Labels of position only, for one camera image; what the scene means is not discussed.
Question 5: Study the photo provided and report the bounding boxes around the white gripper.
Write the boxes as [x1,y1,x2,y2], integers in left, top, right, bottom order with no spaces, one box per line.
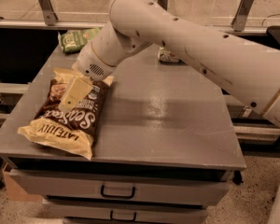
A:
[58,44,115,112]

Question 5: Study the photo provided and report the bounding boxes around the brown Late July chip bag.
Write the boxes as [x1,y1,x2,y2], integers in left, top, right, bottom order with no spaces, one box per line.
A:
[18,67,113,160]

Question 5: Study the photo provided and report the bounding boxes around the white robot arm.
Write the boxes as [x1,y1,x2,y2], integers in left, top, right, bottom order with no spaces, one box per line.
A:
[73,0,280,128]

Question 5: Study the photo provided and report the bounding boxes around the green jalapeno chip bag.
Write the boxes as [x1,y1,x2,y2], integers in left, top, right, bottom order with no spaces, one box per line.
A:
[58,28,101,54]

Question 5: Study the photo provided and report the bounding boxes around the crumpled green white snack bag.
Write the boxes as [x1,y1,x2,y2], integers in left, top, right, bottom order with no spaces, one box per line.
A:
[158,47,180,63]

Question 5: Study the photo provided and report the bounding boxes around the lower grey drawer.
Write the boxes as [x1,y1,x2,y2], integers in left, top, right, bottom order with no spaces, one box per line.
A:
[43,200,207,224]

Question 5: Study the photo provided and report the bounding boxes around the grey drawer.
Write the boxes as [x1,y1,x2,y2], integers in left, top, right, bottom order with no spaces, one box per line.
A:
[43,200,207,224]
[10,169,228,206]

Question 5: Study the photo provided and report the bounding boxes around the upper grey drawer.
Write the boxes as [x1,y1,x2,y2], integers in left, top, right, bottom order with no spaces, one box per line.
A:
[10,169,228,206]

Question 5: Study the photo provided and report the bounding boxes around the left metal railing bracket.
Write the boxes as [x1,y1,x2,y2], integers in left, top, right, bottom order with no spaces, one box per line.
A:
[38,0,58,26]

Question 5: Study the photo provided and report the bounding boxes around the right metal railing bracket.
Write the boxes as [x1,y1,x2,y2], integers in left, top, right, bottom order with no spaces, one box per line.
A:
[231,0,254,32]

